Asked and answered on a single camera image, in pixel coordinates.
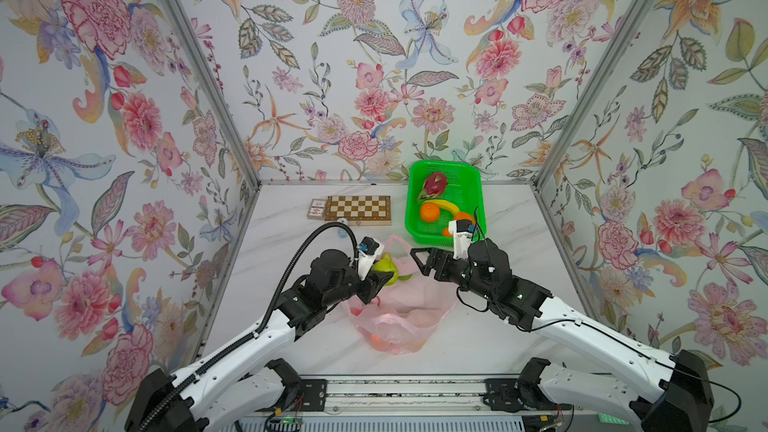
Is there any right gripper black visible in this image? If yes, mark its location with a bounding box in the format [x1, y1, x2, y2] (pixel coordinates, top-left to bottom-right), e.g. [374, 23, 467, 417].
[411, 248, 495, 308]

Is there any green pear fruit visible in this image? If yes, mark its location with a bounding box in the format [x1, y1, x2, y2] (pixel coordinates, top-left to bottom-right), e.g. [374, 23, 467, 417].
[371, 252, 399, 286]

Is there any pink plastic bag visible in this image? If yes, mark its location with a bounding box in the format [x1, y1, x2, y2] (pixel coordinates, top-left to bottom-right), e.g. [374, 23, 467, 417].
[342, 235, 458, 355]

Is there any red dragon fruit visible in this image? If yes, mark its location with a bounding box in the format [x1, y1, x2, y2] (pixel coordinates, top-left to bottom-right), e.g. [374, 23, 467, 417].
[417, 172, 448, 201]

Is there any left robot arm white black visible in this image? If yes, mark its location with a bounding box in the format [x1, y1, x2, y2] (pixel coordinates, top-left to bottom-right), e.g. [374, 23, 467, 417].
[124, 238, 393, 431]

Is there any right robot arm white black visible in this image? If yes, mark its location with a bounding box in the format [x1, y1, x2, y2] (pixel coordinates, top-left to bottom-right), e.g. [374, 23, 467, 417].
[410, 239, 714, 431]

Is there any yellow banana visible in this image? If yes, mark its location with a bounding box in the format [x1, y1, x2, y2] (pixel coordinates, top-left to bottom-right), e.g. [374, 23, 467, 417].
[428, 199, 460, 216]

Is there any small card box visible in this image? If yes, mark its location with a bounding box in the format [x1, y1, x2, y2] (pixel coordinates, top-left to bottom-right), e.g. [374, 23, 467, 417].
[307, 198, 326, 221]

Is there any wooden chessboard box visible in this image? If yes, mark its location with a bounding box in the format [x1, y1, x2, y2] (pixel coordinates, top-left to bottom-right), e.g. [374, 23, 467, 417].
[323, 195, 392, 226]

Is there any green plastic basket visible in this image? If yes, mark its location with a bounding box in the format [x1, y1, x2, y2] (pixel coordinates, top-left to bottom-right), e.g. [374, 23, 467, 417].
[404, 160, 487, 247]

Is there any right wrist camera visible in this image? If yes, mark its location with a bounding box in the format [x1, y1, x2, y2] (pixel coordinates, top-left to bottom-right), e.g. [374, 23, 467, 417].
[448, 219, 475, 260]

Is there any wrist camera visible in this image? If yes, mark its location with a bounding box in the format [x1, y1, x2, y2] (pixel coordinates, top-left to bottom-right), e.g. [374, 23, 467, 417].
[448, 219, 475, 260]
[357, 237, 384, 280]

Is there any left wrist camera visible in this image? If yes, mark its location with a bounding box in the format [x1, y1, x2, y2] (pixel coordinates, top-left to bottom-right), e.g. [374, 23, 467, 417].
[357, 237, 384, 280]

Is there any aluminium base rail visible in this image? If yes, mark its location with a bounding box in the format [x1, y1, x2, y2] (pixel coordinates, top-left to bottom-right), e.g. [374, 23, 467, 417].
[146, 373, 607, 418]

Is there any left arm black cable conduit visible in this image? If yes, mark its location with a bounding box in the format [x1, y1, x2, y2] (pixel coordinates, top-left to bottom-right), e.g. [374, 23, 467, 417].
[134, 221, 359, 432]

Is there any right aluminium corner post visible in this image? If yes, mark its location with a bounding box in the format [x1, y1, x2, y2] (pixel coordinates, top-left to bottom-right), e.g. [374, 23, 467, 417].
[531, 0, 653, 192]

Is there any aluminium corner post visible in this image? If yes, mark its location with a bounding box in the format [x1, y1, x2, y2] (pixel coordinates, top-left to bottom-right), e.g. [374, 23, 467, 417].
[159, 0, 261, 192]
[531, 0, 653, 192]

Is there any left aluminium corner post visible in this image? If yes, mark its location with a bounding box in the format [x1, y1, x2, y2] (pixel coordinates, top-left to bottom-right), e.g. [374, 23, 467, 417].
[159, 0, 261, 192]

